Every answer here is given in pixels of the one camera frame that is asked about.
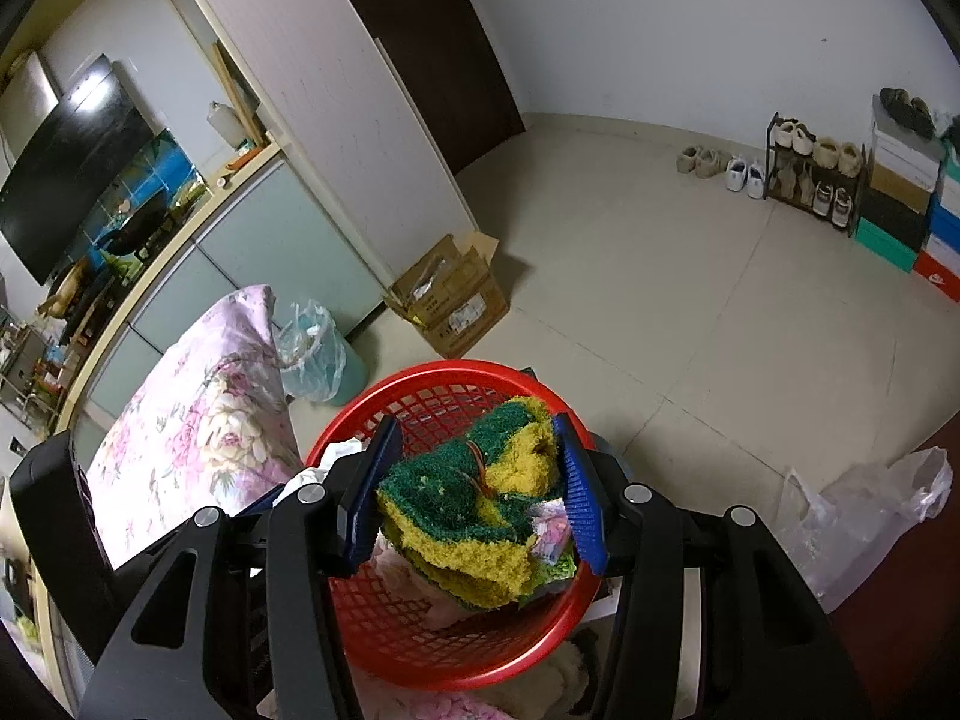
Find colourful printed wrapper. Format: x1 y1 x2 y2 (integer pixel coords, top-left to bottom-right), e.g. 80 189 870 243
525 499 578 586

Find white fluffy blanket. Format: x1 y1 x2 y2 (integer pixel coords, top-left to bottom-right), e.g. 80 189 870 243
487 645 593 720

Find metal kitchen rack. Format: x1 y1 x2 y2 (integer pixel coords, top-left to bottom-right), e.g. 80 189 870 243
0 315 61 421

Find wooden cutting board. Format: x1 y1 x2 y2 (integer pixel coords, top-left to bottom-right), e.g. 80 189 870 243
212 41 267 151

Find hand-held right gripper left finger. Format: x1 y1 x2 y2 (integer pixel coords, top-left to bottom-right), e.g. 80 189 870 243
79 414 402 720

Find dark shoe rack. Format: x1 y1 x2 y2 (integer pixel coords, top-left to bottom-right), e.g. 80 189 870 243
765 112 871 237

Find cardboard box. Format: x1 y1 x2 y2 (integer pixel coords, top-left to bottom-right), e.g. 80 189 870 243
384 232 512 359

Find black wok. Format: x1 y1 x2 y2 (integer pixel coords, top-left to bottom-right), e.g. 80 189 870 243
97 199 170 256

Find stack of shoe boxes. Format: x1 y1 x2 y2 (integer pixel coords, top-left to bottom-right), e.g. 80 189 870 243
855 94 960 293

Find green yellow fuzzy cloth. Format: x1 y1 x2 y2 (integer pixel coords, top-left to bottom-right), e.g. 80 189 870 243
375 395 571 612

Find white plastic bottle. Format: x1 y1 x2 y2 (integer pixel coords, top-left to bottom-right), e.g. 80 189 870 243
208 100 242 147

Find kitchen counter cabinet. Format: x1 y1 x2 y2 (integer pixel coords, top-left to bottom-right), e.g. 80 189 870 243
45 135 391 436

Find clear bin liner bag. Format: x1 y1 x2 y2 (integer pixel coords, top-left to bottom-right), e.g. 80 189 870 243
274 300 347 402

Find white grey sneaker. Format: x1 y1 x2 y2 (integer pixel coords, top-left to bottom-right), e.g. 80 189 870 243
810 180 856 230

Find translucent plastic bag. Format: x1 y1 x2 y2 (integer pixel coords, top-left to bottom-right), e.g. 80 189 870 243
776 446 953 612

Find black range hood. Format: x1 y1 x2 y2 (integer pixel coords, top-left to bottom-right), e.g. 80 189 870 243
0 49 162 286

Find golden frying pan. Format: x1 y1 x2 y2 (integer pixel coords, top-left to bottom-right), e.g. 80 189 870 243
37 262 91 316

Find teal trash bin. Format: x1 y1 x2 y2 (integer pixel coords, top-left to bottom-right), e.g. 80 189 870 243
281 322 368 406

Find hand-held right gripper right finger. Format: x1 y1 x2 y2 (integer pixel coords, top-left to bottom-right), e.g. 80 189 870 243
553 412 875 720

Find dark wooden door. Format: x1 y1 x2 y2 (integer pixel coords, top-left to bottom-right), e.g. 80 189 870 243
315 0 526 177

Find red plastic mesh basket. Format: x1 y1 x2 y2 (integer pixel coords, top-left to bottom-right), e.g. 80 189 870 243
304 360 612 691

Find cream fluffy slipper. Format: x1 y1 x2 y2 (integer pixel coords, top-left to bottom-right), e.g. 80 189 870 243
772 120 817 155
814 136 867 170

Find pink floral quilt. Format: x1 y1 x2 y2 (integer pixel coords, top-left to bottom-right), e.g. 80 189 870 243
86 285 503 720

